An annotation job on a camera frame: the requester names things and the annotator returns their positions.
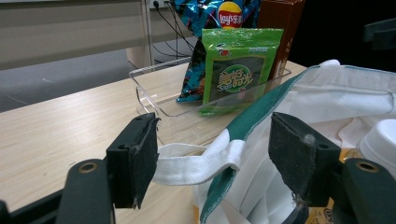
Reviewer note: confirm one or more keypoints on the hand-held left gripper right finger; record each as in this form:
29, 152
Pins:
299, 158

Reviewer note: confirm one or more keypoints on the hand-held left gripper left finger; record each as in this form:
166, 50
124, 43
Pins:
134, 161

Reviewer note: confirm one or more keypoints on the white tote bag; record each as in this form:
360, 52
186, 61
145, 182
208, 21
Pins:
330, 99

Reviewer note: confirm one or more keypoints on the clear plastic tray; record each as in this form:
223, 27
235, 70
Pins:
168, 102

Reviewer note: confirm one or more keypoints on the orange juice bottle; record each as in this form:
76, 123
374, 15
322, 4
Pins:
381, 143

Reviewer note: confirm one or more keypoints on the brown carton box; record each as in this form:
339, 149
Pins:
280, 18

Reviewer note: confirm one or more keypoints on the green seaweed snack packet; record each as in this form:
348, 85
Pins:
236, 62

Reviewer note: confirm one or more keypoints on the blue potato chips bag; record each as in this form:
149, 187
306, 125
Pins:
193, 18

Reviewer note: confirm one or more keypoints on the black curtain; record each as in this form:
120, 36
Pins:
336, 31

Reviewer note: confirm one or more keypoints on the beige wooden desk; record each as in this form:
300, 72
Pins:
62, 28

